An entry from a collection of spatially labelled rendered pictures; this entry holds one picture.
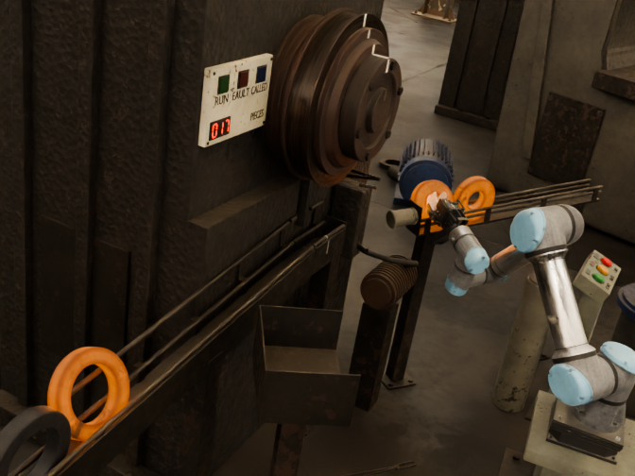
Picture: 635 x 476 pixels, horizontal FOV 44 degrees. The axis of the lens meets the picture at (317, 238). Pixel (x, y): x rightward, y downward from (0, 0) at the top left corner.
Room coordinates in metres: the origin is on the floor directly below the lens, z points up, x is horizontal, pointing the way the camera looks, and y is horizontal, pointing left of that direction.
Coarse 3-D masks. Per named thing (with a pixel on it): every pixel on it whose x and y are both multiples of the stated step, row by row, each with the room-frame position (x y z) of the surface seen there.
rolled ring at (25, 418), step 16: (16, 416) 1.09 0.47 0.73; (32, 416) 1.10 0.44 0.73; (48, 416) 1.12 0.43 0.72; (64, 416) 1.16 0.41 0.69; (0, 432) 1.07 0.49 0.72; (16, 432) 1.06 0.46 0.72; (32, 432) 1.09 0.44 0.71; (48, 432) 1.16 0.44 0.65; (64, 432) 1.16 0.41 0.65; (0, 448) 1.04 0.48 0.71; (16, 448) 1.06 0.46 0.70; (48, 448) 1.15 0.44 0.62; (64, 448) 1.16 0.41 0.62; (0, 464) 1.03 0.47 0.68; (48, 464) 1.14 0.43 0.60
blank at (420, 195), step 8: (424, 184) 2.49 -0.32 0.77; (432, 184) 2.50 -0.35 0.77; (440, 184) 2.52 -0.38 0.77; (416, 192) 2.47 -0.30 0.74; (424, 192) 2.48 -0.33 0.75; (432, 192) 2.49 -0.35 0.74; (440, 192) 2.51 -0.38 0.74; (448, 192) 2.52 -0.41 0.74; (416, 200) 2.45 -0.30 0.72; (424, 200) 2.47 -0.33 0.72; (424, 208) 2.45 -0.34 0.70; (424, 216) 2.44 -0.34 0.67
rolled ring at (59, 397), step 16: (80, 352) 1.29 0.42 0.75; (96, 352) 1.31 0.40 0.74; (112, 352) 1.34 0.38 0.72; (64, 368) 1.24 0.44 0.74; (80, 368) 1.27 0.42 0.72; (112, 368) 1.33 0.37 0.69; (64, 384) 1.23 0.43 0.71; (112, 384) 1.33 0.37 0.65; (128, 384) 1.34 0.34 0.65; (48, 400) 1.21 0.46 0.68; (64, 400) 1.21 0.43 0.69; (112, 400) 1.31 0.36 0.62; (128, 400) 1.33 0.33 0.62; (80, 432) 1.21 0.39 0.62
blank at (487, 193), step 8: (464, 184) 2.53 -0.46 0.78; (472, 184) 2.52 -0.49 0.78; (480, 184) 2.54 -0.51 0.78; (488, 184) 2.55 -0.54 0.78; (456, 192) 2.52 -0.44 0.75; (464, 192) 2.51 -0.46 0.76; (472, 192) 2.53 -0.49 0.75; (480, 192) 2.57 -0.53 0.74; (488, 192) 2.56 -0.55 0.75; (464, 200) 2.52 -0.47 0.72; (480, 200) 2.57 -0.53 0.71; (488, 200) 2.56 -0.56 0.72; (472, 208) 2.55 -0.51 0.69; (480, 216) 2.56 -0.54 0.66
